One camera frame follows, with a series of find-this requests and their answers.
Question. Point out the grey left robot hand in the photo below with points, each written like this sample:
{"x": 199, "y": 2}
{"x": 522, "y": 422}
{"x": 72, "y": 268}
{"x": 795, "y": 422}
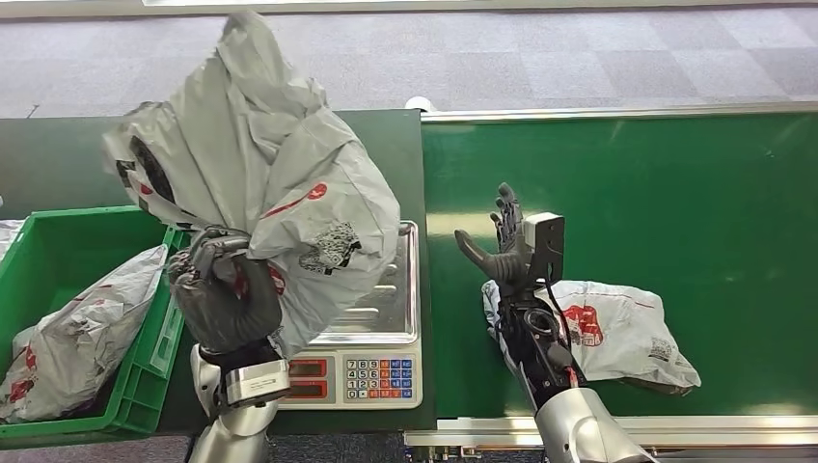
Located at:
{"x": 223, "y": 307}

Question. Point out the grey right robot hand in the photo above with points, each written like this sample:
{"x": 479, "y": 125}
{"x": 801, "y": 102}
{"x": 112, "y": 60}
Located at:
{"x": 505, "y": 268}

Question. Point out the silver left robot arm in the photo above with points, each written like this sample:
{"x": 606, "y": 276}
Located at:
{"x": 233, "y": 441}

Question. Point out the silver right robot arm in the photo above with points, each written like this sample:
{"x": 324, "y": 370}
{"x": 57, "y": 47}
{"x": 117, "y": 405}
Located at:
{"x": 588, "y": 428}

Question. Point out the green conveyor belt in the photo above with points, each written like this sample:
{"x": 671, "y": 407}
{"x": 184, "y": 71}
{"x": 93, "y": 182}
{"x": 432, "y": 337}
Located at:
{"x": 639, "y": 179}

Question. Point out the white conveyor roller end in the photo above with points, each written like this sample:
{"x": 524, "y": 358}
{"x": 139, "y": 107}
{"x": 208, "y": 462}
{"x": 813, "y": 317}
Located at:
{"x": 418, "y": 103}

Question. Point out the white bag with red print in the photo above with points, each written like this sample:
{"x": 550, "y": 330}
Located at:
{"x": 613, "y": 345}

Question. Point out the crumpled white courier bag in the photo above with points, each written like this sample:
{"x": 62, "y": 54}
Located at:
{"x": 76, "y": 332}

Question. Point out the steel tray weighing scale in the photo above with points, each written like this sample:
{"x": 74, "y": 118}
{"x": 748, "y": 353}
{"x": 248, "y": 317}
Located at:
{"x": 377, "y": 377}

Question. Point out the green plastic crate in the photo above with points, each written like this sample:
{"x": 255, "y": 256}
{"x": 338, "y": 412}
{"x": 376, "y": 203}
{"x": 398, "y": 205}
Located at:
{"x": 64, "y": 236}

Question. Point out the white plastic bag edge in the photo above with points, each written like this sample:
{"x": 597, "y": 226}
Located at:
{"x": 8, "y": 236}

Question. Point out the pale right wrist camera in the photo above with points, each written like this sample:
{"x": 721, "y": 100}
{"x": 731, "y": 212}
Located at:
{"x": 543, "y": 246}

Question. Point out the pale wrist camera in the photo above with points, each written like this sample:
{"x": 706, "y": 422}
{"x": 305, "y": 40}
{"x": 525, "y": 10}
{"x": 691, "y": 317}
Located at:
{"x": 543, "y": 246}
{"x": 255, "y": 383}

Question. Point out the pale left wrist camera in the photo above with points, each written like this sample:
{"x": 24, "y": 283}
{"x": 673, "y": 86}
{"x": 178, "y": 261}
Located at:
{"x": 255, "y": 383}

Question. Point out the aluminium conveyor side rail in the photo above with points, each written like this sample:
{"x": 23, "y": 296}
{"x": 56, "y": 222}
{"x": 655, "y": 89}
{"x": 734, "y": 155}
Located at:
{"x": 607, "y": 114}
{"x": 473, "y": 431}

